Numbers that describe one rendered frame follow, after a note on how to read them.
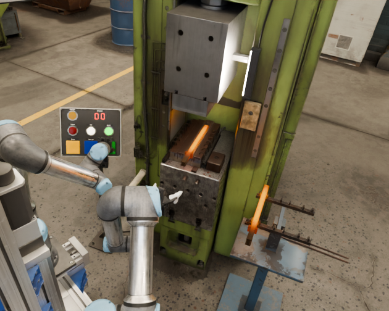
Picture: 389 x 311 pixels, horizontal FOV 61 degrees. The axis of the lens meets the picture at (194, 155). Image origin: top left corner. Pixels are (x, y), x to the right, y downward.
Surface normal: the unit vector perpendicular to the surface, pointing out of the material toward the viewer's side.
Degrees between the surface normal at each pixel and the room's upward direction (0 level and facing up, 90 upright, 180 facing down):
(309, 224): 0
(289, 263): 0
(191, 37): 90
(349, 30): 90
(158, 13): 90
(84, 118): 60
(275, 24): 90
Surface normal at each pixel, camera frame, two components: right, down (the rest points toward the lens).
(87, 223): 0.08, -0.80
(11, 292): 0.71, 0.47
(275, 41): -0.33, 0.55
